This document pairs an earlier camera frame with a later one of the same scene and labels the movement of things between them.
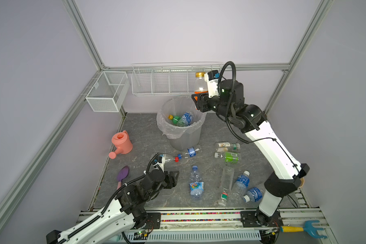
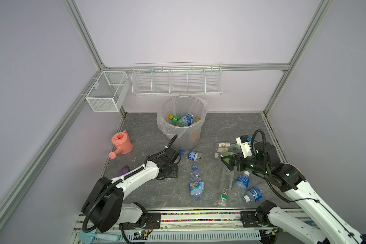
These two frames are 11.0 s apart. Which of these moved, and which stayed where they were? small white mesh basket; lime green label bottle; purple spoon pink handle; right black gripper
Moved: right black gripper
Stayed: lime green label bottle; purple spoon pink handle; small white mesh basket
